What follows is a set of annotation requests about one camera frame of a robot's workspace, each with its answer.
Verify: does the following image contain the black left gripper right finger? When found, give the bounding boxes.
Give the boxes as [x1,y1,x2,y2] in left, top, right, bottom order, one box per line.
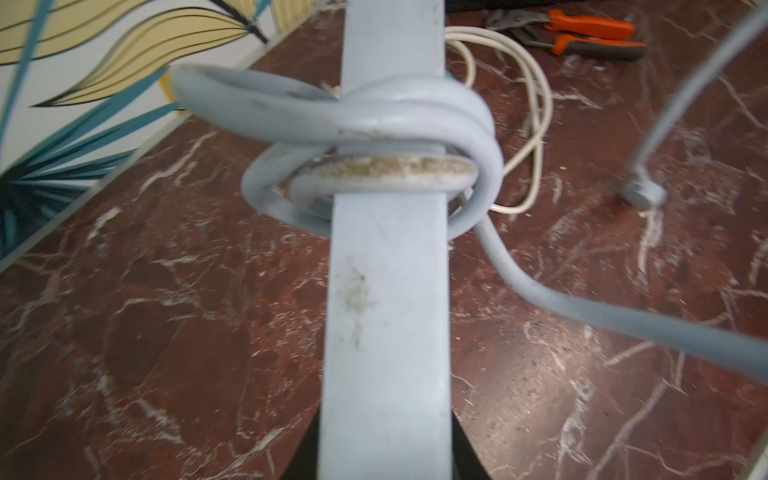
[452,413,491,480]

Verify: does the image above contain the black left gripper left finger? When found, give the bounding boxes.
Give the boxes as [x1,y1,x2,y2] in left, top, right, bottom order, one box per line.
[280,409,320,480]

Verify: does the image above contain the grey power strip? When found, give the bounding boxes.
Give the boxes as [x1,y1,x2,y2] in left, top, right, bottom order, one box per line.
[317,1,453,479]

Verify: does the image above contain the grey cord of strip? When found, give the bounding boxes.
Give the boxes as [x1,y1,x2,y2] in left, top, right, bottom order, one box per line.
[167,5,768,385]

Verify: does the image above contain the white cord of teal strip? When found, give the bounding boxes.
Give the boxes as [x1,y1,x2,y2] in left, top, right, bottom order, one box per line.
[443,25,554,216]

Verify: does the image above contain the orange handled pliers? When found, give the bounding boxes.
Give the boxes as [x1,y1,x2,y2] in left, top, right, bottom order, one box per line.
[484,9,647,62]

